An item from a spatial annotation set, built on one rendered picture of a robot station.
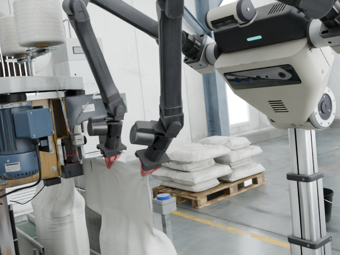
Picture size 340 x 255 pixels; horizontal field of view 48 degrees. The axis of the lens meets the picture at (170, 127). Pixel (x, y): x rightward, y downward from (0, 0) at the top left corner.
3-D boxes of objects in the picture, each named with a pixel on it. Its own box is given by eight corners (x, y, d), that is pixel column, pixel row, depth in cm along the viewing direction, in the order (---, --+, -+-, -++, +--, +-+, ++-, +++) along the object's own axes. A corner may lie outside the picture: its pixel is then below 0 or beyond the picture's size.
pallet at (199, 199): (264, 183, 496) (263, 172, 495) (198, 209, 421) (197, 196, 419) (218, 176, 560) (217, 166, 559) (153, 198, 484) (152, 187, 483)
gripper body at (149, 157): (133, 154, 121) (141, 138, 117) (158, 149, 128) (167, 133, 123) (143, 170, 118) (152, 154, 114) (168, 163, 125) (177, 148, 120)
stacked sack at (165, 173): (211, 171, 490) (210, 159, 488) (172, 183, 446) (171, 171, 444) (188, 168, 522) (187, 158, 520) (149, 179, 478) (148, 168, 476)
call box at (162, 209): (177, 210, 174) (175, 197, 173) (163, 215, 169) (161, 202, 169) (166, 207, 180) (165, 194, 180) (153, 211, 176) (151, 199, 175)
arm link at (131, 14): (84, -31, 120) (74, -29, 128) (67, 9, 120) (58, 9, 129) (189, 34, 145) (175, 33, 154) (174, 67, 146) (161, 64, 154)
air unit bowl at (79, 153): (85, 160, 155) (83, 145, 155) (78, 162, 153) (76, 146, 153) (82, 160, 158) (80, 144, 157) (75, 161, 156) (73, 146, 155)
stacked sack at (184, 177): (235, 174, 458) (234, 162, 456) (194, 188, 416) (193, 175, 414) (209, 171, 491) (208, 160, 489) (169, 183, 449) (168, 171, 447)
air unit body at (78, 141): (89, 162, 156) (84, 124, 154) (78, 165, 153) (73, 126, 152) (84, 161, 159) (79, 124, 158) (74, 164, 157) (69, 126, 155)
